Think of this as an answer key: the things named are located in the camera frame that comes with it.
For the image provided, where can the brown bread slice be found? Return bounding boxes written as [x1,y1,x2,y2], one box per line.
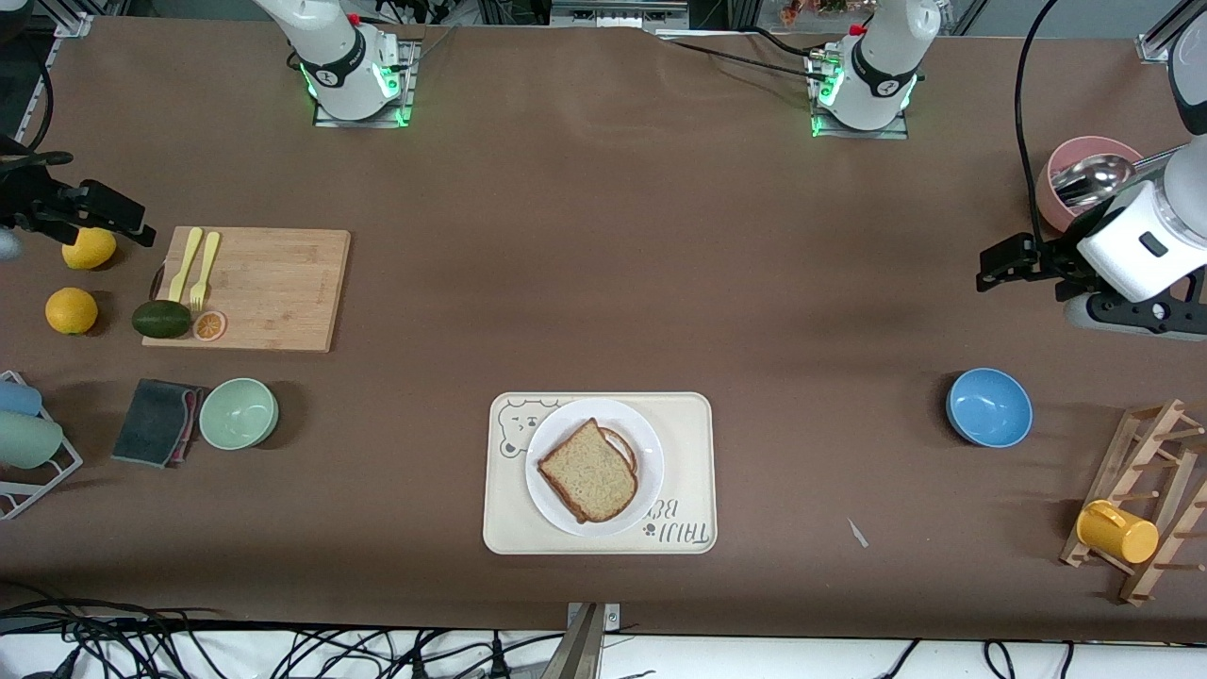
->
[537,418,639,525]
[542,426,643,525]

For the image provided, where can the white round plate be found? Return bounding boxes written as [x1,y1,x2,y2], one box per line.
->
[524,398,666,538]

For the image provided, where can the yellow lemon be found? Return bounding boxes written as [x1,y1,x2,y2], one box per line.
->
[62,227,118,271]
[45,288,99,336]

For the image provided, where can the pink bowl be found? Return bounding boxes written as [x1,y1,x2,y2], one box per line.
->
[1035,136,1148,234]

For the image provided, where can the pale yellow plastic knife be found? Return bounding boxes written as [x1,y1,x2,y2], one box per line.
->
[168,227,204,304]

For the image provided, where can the metal scoop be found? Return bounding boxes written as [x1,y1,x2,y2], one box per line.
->
[1051,143,1191,208]

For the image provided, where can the pale yellow plastic fork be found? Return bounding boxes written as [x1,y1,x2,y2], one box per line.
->
[190,232,222,312]

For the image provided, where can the dark green avocado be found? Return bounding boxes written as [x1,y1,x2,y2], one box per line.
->
[132,300,192,340]

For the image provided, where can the blue bowl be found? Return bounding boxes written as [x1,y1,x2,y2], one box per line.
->
[946,368,1033,449]

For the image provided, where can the wooden cutting board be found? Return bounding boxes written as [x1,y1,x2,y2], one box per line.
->
[141,227,352,354]

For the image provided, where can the dark grey folded cloth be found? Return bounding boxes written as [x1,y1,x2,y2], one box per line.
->
[111,379,199,469]

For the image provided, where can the pink folded cloth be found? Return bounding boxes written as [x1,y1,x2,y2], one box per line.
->
[179,387,205,455]

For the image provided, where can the mint green bowl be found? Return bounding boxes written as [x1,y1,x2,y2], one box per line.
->
[199,378,280,451]

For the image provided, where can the sage green cup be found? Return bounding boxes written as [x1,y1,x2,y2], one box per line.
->
[0,411,64,470]

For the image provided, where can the wooden peg cup rack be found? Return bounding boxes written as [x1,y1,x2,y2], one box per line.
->
[1059,399,1207,605]

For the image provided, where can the yellow mug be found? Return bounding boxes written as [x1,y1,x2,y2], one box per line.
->
[1076,500,1160,566]

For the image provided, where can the cream tray with bear print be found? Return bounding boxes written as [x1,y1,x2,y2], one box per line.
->
[483,392,718,555]

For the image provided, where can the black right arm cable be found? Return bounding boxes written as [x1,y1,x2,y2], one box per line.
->
[0,38,74,173]

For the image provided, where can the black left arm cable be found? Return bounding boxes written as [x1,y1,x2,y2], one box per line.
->
[1013,0,1062,248]

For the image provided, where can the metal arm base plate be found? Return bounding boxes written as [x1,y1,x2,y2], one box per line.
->
[311,38,418,129]
[808,47,909,141]

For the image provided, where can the aluminium frame profile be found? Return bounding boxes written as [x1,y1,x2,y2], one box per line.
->
[1136,0,1191,63]

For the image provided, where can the white wire rack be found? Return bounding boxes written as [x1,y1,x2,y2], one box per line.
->
[0,371,84,521]

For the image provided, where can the black cable to arm base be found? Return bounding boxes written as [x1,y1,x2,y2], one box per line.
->
[660,38,821,81]

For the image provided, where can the tangled black floor cables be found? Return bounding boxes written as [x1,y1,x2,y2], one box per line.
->
[0,580,567,679]

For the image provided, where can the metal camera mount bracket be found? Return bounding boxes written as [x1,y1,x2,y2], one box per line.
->
[556,602,621,679]

